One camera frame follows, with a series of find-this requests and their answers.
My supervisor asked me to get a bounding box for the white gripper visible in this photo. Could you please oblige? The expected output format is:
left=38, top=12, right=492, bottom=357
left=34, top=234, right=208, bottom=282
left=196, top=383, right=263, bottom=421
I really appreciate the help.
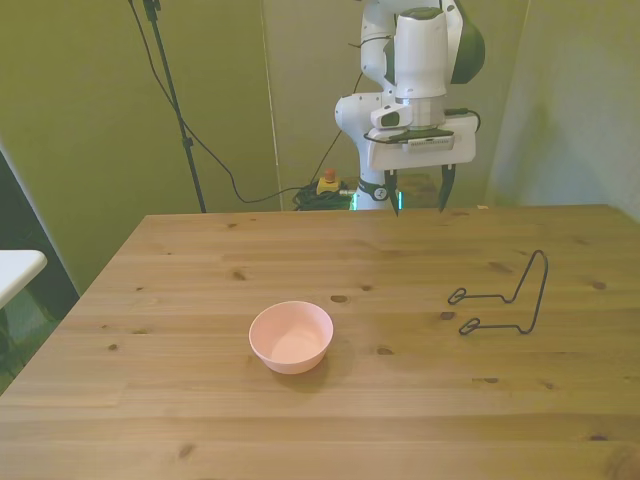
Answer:
left=367, top=113, right=478, bottom=218

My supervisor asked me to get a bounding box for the pink plastic bowl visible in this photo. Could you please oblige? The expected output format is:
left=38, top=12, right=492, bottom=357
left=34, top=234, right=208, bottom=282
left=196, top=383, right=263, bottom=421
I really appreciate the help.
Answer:
left=248, top=300, right=335, bottom=376

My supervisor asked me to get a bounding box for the yellow emergency stop button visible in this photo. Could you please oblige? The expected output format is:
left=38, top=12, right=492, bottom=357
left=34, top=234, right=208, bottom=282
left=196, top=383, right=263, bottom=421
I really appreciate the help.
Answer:
left=317, top=168, right=352, bottom=198

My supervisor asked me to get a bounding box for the black tripod stand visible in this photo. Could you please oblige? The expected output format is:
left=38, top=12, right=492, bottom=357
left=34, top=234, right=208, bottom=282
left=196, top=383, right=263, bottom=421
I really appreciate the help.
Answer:
left=141, top=0, right=208, bottom=214

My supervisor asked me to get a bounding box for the dark upright panel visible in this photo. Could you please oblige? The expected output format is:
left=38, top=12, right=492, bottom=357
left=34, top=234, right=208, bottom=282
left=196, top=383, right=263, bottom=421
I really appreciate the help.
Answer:
left=0, top=148, right=82, bottom=321

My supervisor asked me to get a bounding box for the white side table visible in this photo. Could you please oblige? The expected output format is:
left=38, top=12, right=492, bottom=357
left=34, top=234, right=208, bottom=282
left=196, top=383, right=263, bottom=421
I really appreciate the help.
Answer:
left=0, top=249, right=49, bottom=310

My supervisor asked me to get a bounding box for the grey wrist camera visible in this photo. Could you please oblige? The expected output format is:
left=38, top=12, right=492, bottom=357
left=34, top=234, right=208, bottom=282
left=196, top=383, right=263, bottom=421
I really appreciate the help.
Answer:
left=363, top=127, right=457, bottom=152

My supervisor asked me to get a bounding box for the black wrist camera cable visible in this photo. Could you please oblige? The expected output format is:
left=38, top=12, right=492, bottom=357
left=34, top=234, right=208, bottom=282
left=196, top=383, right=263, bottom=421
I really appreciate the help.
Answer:
left=443, top=107, right=482, bottom=134

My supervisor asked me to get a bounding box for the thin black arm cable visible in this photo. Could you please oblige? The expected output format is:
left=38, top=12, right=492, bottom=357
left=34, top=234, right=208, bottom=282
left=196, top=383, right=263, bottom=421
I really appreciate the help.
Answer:
left=318, top=41, right=397, bottom=184

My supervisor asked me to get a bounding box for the coiled dark green cable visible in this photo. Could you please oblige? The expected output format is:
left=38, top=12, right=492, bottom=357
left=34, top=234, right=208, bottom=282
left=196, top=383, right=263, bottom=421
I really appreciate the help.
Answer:
left=291, top=183, right=359, bottom=213

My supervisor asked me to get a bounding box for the black wire rack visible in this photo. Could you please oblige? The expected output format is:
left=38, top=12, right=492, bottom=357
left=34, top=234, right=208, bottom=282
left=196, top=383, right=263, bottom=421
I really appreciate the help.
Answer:
left=446, top=249, right=550, bottom=337

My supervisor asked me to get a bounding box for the black tripod cable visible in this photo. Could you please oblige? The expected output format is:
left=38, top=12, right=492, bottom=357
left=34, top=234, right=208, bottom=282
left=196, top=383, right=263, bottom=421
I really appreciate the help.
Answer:
left=126, top=0, right=321, bottom=205

